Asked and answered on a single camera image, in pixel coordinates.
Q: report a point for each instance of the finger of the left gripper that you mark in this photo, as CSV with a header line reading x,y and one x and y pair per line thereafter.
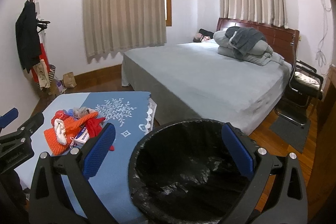
x,y
7,118
26,129

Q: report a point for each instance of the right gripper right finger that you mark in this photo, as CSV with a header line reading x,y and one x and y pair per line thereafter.
x,y
276,192

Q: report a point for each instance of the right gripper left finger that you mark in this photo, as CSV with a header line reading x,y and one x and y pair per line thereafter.
x,y
49,200

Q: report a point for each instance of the red plastic bag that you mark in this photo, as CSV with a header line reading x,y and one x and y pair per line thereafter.
x,y
60,114

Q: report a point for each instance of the orange foam net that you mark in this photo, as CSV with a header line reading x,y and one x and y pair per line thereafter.
x,y
72,128

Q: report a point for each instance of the black-lined trash bin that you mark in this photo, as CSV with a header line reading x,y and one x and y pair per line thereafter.
x,y
183,173

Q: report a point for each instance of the wooden desk cabinet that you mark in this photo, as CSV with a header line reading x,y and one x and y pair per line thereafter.
x,y
321,186

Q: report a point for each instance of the blue plastic bag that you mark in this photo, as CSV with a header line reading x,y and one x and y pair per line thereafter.
x,y
69,112

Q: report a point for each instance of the blue tree-print tablecloth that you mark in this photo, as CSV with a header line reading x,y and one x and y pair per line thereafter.
x,y
130,113

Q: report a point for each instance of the grey crumpled sock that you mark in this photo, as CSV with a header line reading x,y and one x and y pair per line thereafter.
x,y
84,112

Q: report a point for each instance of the white blue tissue pack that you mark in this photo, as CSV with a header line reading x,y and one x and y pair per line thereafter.
x,y
82,137

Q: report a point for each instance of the brown paper bag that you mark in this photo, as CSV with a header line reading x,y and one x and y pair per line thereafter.
x,y
69,80

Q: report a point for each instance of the beige tote bag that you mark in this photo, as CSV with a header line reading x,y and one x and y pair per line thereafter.
x,y
41,66

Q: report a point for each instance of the striped bag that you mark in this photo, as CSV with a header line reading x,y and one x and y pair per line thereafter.
x,y
52,73

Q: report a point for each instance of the red cloth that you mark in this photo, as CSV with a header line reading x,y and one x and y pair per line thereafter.
x,y
94,126

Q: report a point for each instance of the red hanging garment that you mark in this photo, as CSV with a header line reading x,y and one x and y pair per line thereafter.
x,y
41,56

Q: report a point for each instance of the black hanging jacket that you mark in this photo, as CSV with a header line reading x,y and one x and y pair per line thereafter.
x,y
27,37

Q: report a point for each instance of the grey floor mat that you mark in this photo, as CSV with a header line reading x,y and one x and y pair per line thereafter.
x,y
293,134

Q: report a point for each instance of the black office chair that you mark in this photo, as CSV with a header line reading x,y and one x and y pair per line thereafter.
x,y
304,85

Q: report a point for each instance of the left beige curtain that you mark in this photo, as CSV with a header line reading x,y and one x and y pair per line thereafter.
x,y
117,25

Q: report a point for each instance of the folded grey quilt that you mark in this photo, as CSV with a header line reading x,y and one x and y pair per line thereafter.
x,y
261,54

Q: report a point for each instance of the bed with grey sheet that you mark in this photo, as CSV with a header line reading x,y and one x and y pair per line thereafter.
x,y
193,80

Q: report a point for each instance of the red wooden headboard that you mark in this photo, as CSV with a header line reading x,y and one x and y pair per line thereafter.
x,y
283,40

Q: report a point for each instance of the dark grey towel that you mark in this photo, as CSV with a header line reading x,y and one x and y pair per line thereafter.
x,y
243,39

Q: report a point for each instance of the black bag beside bed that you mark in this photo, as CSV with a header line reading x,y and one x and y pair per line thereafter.
x,y
202,36

